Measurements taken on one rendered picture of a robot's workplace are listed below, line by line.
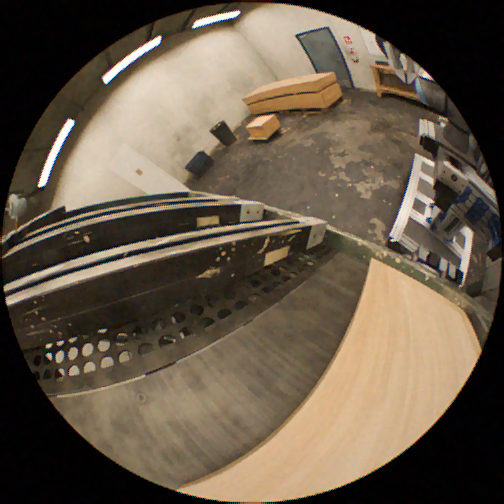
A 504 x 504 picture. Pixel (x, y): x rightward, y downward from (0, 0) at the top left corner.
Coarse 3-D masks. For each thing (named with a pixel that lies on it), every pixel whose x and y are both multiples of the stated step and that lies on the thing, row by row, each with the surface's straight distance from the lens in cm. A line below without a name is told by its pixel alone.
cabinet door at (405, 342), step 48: (384, 288) 35; (384, 336) 23; (432, 336) 34; (336, 384) 16; (384, 384) 20; (432, 384) 27; (288, 432) 13; (336, 432) 15; (384, 432) 19; (240, 480) 14; (288, 480) 14; (336, 480) 16
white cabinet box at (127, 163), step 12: (120, 156) 355; (132, 156) 351; (108, 168) 361; (120, 168) 355; (132, 168) 352; (144, 168) 350; (156, 168) 351; (132, 180) 354; (144, 180) 353; (156, 180) 353; (168, 180) 356; (156, 192) 358; (168, 192) 361
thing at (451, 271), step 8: (392, 240) 73; (392, 248) 67; (424, 248) 76; (408, 256) 73; (424, 256) 74; (432, 256) 77; (440, 256) 84; (424, 264) 76; (432, 264) 76; (440, 264) 79; (448, 264) 84; (448, 272) 81; (456, 272) 86; (448, 280) 83; (456, 280) 84
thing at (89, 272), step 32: (256, 224) 30; (288, 224) 37; (320, 224) 46; (96, 256) 22; (128, 256) 20; (160, 256) 17; (192, 256) 18; (224, 256) 20; (256, 256) 25; (288, 256) 35; (32, 288) 24; (64, 288) 19; (96, 288) 18; (128, 288) 18; (160, 288) 19; (192, 288) 20; (32, 320) 25; (64, 320) 22; (96, 320) 21; (128, 320) 21
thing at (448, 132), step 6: (450, 120) 89; (444, 126) 93; (450, 126) 89; (456, 126) 87; (444, 132) 91; (450, 132) 90; (456, 132) 88; (462, 132) 88; (468, 132) 90; (444, 138) 91; (450, 138) 88; (456, 138) 88; (462, 138) 88; (468, 138) 91; (456, 144) 88; (462, 144) 89; (468, 144) 92; (462, 150) 90; (468, 150) 93
